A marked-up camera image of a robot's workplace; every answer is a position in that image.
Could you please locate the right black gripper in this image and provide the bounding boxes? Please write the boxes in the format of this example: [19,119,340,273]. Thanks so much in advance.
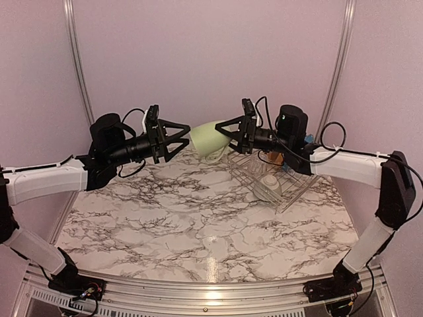
[215,115,292,154]

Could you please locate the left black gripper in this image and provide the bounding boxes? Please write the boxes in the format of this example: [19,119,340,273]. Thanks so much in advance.
[106,118,190,167]

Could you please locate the pale green mug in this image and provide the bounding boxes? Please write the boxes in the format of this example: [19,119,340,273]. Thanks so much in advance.
[190,120,231,164]

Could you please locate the clear drinking glass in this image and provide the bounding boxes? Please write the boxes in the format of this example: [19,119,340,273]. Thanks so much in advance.
[247,157,268,177]

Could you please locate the white green bowl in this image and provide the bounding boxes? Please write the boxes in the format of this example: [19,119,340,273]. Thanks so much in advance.
[253,174,282,202]

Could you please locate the blue polka dot plate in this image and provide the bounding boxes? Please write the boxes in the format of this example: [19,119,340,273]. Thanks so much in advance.
[283,134,314,176]

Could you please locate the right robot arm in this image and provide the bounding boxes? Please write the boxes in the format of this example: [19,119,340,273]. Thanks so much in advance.
[215,99,416,296]

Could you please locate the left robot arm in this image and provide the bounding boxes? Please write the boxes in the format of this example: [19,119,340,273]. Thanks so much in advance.
[1,105,190,294]

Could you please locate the yellow plate rear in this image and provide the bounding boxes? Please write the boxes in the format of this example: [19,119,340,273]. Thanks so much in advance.
[267,152,284,165]

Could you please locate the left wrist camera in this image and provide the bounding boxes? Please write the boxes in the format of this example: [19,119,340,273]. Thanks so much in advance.
[141,104,159,133]

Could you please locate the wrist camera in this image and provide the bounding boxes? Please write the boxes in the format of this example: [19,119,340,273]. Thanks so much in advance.
[241,98,256,118]
[141,104,159,133]

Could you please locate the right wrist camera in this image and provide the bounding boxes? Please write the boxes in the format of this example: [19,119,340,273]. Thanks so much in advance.
[241,98,256,118]

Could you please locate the wire dish rack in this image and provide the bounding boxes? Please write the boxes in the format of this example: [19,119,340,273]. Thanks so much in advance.
[227,150,319,213]

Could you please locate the right aluminium frame post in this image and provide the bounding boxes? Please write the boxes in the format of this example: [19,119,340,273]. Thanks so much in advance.
[316,0,356,140]

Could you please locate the aluminium frame post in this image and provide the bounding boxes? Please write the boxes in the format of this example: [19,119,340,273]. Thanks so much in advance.
[316,0,356,140]
[63,0,95,125]

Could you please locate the left aluminium frame post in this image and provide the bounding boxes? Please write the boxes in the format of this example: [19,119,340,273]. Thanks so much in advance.
[63,0,95,125]

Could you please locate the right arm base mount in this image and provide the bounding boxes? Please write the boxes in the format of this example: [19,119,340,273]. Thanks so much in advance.
[303,277,363,302]

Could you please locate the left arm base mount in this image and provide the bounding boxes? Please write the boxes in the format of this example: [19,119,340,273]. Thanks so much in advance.
[48,275,106,301]

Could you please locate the front aluminium rail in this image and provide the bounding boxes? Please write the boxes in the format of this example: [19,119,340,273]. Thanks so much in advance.
[19,269,397,317]

